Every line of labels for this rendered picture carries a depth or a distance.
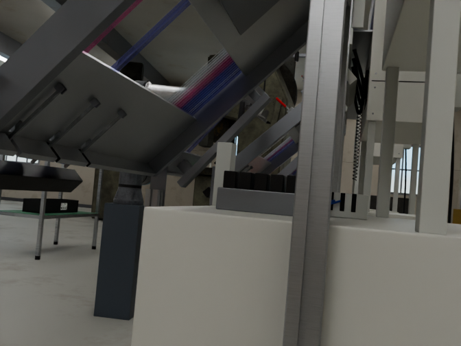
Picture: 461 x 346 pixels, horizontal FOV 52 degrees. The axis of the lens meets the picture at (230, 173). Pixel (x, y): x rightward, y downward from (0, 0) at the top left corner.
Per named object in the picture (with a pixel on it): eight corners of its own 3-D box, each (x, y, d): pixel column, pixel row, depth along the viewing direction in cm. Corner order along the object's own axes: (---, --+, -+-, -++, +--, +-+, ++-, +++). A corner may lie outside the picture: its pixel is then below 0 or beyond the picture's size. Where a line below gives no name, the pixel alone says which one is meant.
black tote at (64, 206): (40, 213, 389) (41, 200, 390) (22, 211, 393) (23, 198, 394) (77, 212, 445) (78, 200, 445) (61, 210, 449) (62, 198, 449)
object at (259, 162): (219, 180, 210) (215, 174, 211) (247, 185, 275) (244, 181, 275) (252, 153, 208) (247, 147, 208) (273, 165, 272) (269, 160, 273)
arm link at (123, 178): (114, 183, 233) (116, 156, 234) (125, 184, 246) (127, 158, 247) (136, 185, 230) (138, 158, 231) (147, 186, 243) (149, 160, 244)
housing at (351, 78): (341, 90, 201) (321, 66, 203) (341, 112, 248) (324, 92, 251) (357, 78, 199) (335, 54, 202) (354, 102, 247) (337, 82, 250)
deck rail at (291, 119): (219, 186, 208) (211, 175, 209) (221, 186, 210) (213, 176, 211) (348, 82, 198) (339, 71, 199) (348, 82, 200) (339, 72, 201)
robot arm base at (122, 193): (108, 202, 231) (110, 182, 231) (119, 202, 245) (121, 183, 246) (138, 205, 229) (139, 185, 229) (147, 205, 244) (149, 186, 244)
